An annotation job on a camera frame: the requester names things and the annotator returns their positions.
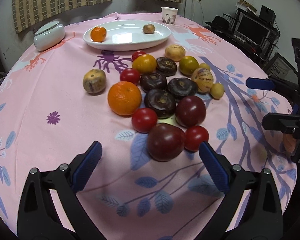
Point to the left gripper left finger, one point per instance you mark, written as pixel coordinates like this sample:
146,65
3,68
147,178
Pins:
37,215

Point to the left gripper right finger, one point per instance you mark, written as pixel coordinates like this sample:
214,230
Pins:
262,218

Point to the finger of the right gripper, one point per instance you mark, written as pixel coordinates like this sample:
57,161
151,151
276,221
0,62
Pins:
261,84
284,123

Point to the striped pepino melon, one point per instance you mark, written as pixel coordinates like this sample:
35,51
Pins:
204,79

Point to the green yellow citrus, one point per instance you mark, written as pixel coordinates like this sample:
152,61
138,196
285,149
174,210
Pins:
188,65

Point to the pale pepino melon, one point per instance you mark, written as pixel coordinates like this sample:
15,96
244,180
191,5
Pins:
175,52

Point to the dark water chestnut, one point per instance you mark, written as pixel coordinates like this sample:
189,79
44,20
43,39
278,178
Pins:
166,66
151,81
182,87
160,101

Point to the large dark red plum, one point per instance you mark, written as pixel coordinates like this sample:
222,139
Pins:
165,142

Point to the yellow orange citrus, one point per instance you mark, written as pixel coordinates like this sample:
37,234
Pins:
145,64

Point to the red tomato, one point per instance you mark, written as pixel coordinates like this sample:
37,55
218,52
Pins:
144,119
137,54
130,75
194,136

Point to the brown pepino melon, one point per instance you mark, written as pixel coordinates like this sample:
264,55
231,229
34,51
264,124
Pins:
148,28

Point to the orange mandarin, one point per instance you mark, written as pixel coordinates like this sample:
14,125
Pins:
124,98
98,34

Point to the brownish pepino melon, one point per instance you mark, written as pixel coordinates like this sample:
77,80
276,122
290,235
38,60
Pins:
94,81

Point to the person's right hand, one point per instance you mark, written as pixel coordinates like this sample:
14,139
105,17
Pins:
289,142

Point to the computer monitor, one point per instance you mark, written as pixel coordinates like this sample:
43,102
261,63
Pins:
251,30

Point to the pink patterned tablecloth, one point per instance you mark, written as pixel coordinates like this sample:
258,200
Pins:
47,118

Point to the floral paper cup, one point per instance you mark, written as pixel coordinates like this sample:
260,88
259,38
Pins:
169,15

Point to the white oval plate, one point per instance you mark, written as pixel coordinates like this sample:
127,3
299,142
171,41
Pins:
128,35

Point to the white lidded ceramic jar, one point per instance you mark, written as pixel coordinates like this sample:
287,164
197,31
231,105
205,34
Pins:
48,35

